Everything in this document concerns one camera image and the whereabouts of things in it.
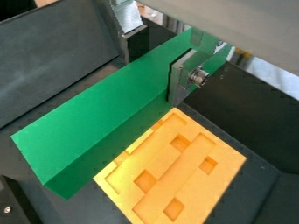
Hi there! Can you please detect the green rectangular block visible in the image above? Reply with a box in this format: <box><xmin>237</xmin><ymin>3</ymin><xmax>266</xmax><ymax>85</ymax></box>
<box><xmin>12</xmin><ymin>31</ymin><xmax>231</xmax><ymax>200</ymax></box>

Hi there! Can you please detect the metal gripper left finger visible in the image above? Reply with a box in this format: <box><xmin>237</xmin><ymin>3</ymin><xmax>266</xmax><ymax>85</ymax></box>
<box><xmin>107</xmin><ymin>0</ymin><xmax>150</xmax><ymax>64</ymax></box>

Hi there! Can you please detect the yellow slotted board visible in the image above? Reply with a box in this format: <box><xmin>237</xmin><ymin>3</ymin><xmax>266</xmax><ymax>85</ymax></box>
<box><xmin>94</xmin><ymin>108</ymin><xmax>247</xmax><ymax>224</ymax></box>

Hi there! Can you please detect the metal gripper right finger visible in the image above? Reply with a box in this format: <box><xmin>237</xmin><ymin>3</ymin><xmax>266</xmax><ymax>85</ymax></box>
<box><xmin>167</xmin><ymin>28</ymin><xmax>231</xmax><ymax>107</ymax></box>

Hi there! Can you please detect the black angle bracket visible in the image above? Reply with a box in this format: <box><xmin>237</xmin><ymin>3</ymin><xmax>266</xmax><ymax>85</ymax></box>
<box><xmin>0</xmin><ymin>174</ymin><xmax>43</xmax><ymax>224</ymax></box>

